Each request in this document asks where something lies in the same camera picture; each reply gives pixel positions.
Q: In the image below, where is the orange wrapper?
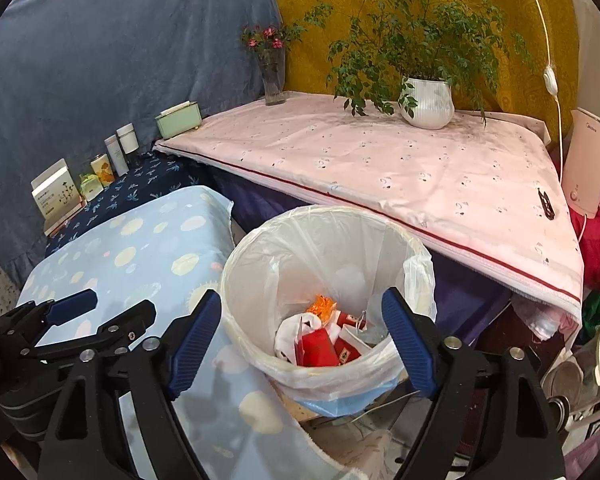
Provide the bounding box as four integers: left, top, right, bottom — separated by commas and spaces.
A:
304, 294, 337, 322

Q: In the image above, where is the white floral print box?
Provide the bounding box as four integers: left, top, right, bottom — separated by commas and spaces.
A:
31, 158, 86, 236

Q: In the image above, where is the dark blue patterned cloth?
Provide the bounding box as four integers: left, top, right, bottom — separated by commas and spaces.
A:
45, 152, 216, 256

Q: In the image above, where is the white cosmetic jar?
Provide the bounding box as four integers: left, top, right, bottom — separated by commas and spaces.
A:
116, 124, 140, 155

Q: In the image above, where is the pink printed tablecloth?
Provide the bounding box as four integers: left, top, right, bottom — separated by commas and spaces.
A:
152, 91, 585, 317

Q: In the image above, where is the grey cosmetic tube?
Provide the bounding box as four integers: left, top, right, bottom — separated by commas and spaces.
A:
104, 135, 131, 176

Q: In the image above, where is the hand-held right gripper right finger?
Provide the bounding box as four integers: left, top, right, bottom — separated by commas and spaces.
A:
381, 287, 567, 480

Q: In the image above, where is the green plant in white pot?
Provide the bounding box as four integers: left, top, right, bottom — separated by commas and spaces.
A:
305, 0, 533, 131

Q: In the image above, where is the black clip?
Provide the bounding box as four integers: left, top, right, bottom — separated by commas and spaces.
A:
536, 187, 557, 222

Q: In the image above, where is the pink electric kettle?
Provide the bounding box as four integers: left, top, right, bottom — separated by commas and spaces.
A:
560, 107, 600, 220

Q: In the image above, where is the red paper packet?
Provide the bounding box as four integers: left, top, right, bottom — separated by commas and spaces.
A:
300, 329, 342, 367

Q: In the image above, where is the metal can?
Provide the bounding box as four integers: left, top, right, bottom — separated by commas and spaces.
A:
549, 396, 576, 433

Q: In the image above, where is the bin with white plastic bag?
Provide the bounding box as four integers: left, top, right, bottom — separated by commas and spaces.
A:
219, 204, 437, 417

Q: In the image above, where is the green tissue box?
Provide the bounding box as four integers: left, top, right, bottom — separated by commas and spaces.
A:
154, 101, 202, 140

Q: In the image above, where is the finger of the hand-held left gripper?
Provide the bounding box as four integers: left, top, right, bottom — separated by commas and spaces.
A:
30, 299, 157, 362
0, 289, 99, 357

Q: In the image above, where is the white cable with switch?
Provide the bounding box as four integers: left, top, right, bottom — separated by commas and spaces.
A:
517, 0, 566, 181

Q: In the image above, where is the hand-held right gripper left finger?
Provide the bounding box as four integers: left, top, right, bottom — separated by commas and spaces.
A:
37, 287, 223, 480

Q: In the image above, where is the small green packet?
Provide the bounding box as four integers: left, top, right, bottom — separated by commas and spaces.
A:
79, 172, 105, 203

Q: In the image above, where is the blue backdrop cloth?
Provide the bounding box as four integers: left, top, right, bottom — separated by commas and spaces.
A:
0, 0, 283, 281

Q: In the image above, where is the glass vase with pink flowers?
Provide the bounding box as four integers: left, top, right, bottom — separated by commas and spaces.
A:
240, 24, 293, 107

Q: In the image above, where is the red and white paper cup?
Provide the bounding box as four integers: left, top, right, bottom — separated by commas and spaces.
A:
330, 310, 383, 360

